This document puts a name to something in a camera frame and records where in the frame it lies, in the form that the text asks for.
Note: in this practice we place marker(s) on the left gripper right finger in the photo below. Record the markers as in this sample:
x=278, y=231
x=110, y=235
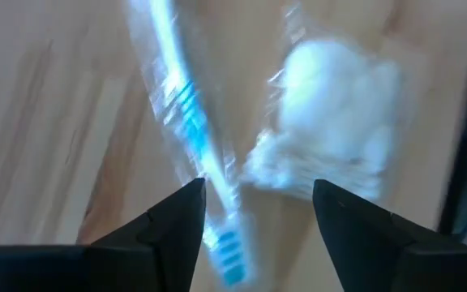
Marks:
x=351, y=227

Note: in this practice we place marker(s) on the bagged toothbrush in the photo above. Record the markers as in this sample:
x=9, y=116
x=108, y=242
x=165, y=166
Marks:
x=193, y=121

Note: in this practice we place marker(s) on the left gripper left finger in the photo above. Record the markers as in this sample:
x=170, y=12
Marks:
x=176, y=227

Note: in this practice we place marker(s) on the bagged white cotton balls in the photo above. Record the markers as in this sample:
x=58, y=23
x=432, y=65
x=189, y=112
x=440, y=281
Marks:
x=331, y=105

